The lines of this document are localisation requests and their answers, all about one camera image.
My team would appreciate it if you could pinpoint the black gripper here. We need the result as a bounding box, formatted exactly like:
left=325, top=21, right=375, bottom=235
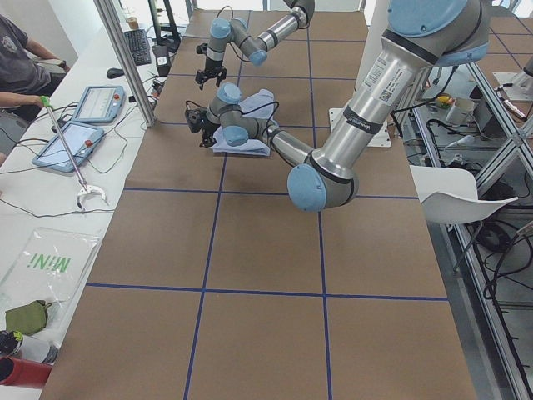
left=195, top=57, right=227, bottom=91
left=200, top=110, right=220, bottom=148

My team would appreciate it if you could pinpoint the teach pendant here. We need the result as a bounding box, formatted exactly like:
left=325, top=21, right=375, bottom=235
left=32, top=122, right=104, bottom=173
left=72, top=85, right=125, bottom=124

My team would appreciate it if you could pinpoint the clear plastic MINI bag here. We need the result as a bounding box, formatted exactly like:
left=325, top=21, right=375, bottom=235
left=1, top=227, right=101, bottom=309

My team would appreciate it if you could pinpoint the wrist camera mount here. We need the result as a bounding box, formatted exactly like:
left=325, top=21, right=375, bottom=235
left=196, top=42, right=208, bottom=57
left=185, top=107, right=207, bottom=133

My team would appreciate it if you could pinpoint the aluminium frame post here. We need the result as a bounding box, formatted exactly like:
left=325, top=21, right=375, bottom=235
left=93, top=0, right=156, bottom=128

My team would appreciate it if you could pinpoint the black braided cable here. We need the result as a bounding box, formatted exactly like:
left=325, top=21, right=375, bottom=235
left=214, top=4, right=251, bottom=63
left=185, top=99, right=281, bottom=126

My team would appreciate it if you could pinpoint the red object at corner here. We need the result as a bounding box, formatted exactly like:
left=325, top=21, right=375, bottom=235
left=1, top=357, right=52, bottom=389

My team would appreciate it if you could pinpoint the black keyboard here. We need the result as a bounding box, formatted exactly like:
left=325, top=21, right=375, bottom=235
left=123, top=29, right=152, bottom=66

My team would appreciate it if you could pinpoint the white plastic chair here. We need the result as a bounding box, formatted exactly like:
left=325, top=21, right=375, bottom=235
left=410, top=165, right=518, bottom=224

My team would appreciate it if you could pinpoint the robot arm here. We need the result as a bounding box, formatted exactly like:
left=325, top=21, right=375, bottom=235
left=186, top=1, right=491, bottom=212
left=195, top=0, right=315, bottom=90

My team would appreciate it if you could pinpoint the white cup on shelf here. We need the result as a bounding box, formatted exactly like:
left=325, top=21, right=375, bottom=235
left=446, top=97, right=476, bottom=125

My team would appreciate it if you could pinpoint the right black braided cable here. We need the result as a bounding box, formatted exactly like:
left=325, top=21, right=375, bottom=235
left=214, top=4, right=251, bottom=63

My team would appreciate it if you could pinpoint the seated person grey shirt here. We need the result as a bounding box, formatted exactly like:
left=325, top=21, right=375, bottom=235
left=0, top=12, right=72, bottom=168

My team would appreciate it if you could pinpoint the metal reacher grabber tool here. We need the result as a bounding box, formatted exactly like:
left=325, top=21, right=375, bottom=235
left=40, top=96, right=107, bottom=213

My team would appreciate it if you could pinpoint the green cloth bundle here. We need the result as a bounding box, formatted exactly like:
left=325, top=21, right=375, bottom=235
left=5, top=300, right=52, bottom=335

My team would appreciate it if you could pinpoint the near teach pendant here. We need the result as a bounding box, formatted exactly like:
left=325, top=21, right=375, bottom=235
left=32, top=122, right=104, bottom=173

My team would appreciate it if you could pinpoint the black computer mouse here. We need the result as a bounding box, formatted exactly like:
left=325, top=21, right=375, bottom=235
left=106, top=67, right=124, bottom=79

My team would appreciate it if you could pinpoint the left black braided cable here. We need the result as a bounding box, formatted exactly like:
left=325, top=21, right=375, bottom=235
left=185, top=99, right=281, bottom=126

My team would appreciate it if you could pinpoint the far teach pendant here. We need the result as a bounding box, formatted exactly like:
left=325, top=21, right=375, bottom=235
left=72, top=85, right=125, bottom=124

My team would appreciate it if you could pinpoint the blue striped button shirt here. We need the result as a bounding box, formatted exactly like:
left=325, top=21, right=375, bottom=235
left=211, top=88, right=275, bottom=157

